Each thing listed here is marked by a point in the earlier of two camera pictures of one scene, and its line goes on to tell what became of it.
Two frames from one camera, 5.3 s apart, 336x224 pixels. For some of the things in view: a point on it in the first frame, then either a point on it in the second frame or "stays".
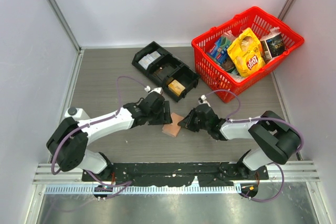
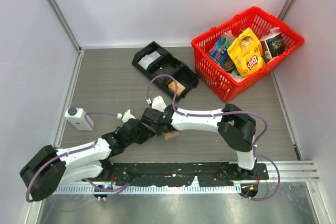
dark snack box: (272, 47) stays
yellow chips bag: (247, 53) stays
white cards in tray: (146, 61) stays
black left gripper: (165, 118) -> (146, 134)
